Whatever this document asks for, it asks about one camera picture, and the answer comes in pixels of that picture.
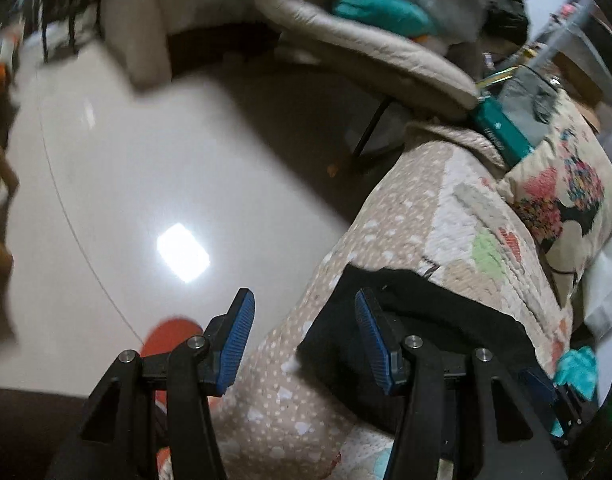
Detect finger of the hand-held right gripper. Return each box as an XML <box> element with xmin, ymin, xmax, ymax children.
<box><xmin>518</xmin><ymin>366</ymin><xmax>587</xmax><ymax>432</ymax></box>

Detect grey folded garment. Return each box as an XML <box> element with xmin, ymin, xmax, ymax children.
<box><xmin>498</xmin><ymin>66</ymin><xmax>560</xmax><ymax>147</ymax></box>

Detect red slipper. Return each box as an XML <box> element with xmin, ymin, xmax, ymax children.
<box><xmin>140</xmin><ymin>317</ymin><xmax>223</xmax><ymax>411</ymax></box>

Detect black cloth pile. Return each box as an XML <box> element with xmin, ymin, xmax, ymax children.
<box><xmin>478</xmin><ymin>0</ymin><xmax>531</xmax><ymax>47</ymax></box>

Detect white cloth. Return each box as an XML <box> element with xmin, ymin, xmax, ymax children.
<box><xmin>571</xmin><ymin>243</ymin><xmax>612</xmax><ymax>342</ymax></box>

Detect patchwork quilted blanket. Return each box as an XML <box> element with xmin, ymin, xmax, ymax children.
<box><xmin>156</xmin><ymin>124</ymin><xmax>577</xmax><ymax>480</ymax></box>

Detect small teal cloth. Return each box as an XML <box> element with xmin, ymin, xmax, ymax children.
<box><xmin>553</xmin><ymin>347</ymin><xmax>600</xmax><ymax>402</ymax></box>

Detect black pants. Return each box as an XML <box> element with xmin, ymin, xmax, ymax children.
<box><xmin>296</xmin><ymin>265</ymin><xmax>553</xmax><ymax>437</ymax></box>

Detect black furniture leg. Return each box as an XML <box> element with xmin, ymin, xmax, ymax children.
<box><xmin>353</xmin><ymin>97</ymin><xmax>393</xmax><ymax>157</ymax></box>

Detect floral printed cushion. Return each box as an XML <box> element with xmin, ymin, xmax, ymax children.
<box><xmin>496</xmin><ymin>88</ymin><xmax>612</xmax><ymax>307</ymax></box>

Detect beige sofa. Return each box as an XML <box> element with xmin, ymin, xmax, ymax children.
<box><xmin>103</xmin><ymin>0</ymin><xmax>287</xmax><ymax>87</ymax></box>

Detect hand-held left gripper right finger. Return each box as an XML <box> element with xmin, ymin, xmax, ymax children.
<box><xmin>354</xmin><ymin>288</ymin><xmax>570</xmax><ymax>480</ymax></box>

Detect dark metal chair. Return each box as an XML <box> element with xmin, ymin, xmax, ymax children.
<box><xmin>36</xmin><ymin>0</ymin><xmax>108</xmax><ymax>63</ymax></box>

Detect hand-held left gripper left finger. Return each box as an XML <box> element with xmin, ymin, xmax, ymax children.
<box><xmin>50</xmin><ymin>288</ymin><xmax>256</xmax><ymax>480</ymax></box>

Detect teal box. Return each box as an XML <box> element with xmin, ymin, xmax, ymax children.
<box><xmin>468</xmin><ymin>97</ymin><xmax>535</xmax><ymax>169</ymax></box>

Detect beige padded lounge chair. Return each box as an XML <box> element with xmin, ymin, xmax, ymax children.
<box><xmin>235</xmin><ymin>0</ymin><xmax>483</xmax><ymax>122</ymax></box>

